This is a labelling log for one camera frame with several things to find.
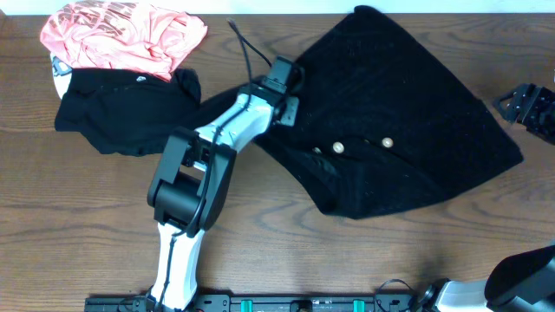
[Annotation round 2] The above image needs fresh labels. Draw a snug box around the black mounting rail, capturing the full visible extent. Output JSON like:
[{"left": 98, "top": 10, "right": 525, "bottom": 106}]
[{"left": 84, "top": 279, "right": 436, "bottom": 312}]

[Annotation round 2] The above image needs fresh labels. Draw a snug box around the black t-shirt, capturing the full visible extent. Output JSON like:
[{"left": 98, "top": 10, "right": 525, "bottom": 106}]
[{"left": 55, "top": 68, "right": 201, "bottom": 157}]

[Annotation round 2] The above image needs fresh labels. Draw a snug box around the white garment under pile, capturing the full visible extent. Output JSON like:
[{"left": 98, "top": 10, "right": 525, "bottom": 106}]
[{"left": 49, "top": 53, "right": 72, "bottom": 98}]

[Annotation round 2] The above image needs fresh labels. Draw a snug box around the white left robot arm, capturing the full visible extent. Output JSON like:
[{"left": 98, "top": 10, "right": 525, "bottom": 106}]
[{"left": 147, "top": 78, "right": 299, "bottom": 311}]

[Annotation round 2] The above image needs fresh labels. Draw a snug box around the pink t-shirt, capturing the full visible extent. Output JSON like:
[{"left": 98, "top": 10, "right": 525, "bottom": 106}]
[{"left": 40, "top": 1, "right": 208, "bottom": 81}]

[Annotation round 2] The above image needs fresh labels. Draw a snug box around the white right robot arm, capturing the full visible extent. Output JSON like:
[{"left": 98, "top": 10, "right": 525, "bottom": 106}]
[{"left": 414, "top": 83, "right": 554, "bottom": 312}]

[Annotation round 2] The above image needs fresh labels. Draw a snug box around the black knit skirt with buttons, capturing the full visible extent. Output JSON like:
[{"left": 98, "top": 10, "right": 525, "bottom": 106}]
[{"left": 181, "top": 4, "right": 525, "bottom": 220}]

